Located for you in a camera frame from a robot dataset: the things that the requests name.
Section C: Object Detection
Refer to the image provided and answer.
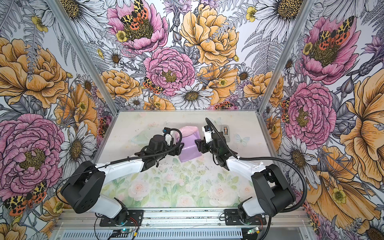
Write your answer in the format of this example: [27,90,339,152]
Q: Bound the pink wrapping paper sheet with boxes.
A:
[179,126,202,163]

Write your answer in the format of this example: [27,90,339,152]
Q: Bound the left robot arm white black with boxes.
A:
[60,128,184,226]

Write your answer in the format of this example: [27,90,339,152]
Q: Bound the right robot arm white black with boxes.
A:
[195,131,299,223]

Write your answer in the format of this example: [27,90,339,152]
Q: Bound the white tape dispenser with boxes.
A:
[221,125,231,143]

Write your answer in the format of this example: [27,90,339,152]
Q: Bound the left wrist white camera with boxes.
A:
[165,134,174,145]

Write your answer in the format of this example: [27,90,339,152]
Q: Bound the wrist white camera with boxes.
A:
[165,134,174,145]
[202,125,213,144]

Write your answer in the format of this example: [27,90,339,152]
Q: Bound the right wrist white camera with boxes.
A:
[202,125,213,144]

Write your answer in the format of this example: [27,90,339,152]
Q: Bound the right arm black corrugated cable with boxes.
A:
[204,117,308,240]

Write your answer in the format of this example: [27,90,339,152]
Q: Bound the aluminium front rail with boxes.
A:
[53,207,310,230]

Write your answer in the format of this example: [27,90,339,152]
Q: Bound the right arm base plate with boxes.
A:
[220,209,267,226]

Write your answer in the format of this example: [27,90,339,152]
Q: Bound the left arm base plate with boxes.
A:
[99,210,145,227]

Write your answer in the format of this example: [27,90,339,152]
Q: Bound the white vented cable duct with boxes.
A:
[57,228,243,240]

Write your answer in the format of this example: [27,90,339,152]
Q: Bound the left aluminium corner post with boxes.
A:
[47,1,119,117]

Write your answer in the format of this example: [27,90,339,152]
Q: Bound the aluminium corner post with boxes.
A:
[47,1,119,117]
[258,0,315,115]

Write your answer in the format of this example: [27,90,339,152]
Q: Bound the right aluminium corner post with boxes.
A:
[258,0,315,115]

